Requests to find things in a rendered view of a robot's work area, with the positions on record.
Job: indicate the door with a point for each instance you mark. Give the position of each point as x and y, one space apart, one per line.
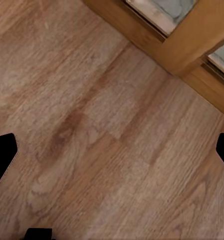
186 37

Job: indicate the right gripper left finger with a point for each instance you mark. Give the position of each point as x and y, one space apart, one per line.
8 149

